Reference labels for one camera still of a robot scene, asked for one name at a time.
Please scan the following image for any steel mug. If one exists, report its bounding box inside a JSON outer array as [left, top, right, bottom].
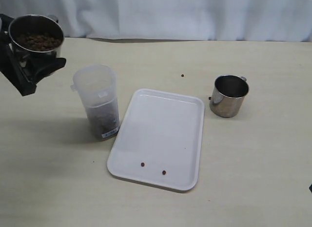
[[209, 75, 249, 118], [8, 14, 65, 60]]

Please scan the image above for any white rectangular tray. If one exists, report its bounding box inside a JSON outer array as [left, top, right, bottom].
[[107, 88, 205, 192]]

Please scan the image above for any white curtain backdrop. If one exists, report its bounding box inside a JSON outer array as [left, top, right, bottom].
[[0, 0, 312, 41]]

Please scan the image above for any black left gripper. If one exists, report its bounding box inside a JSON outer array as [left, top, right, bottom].
[[0, 14, 66, 96]]

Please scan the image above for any clear plastic tall container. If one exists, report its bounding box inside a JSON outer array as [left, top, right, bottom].
[[71, 64, 120, 140]]

